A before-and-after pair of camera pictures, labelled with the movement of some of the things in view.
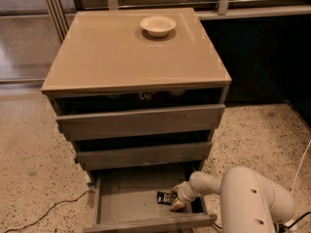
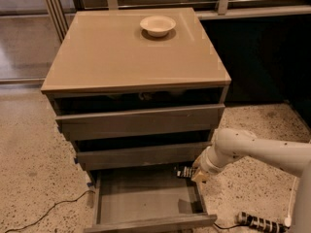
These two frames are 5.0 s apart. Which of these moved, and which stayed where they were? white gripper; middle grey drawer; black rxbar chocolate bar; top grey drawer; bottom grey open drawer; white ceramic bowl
Moved: black rxbar chocolate bar; white gripper
Stayed: top grey drawer; middle grey drawer; bottom grey open drawer; white ceramic bowl
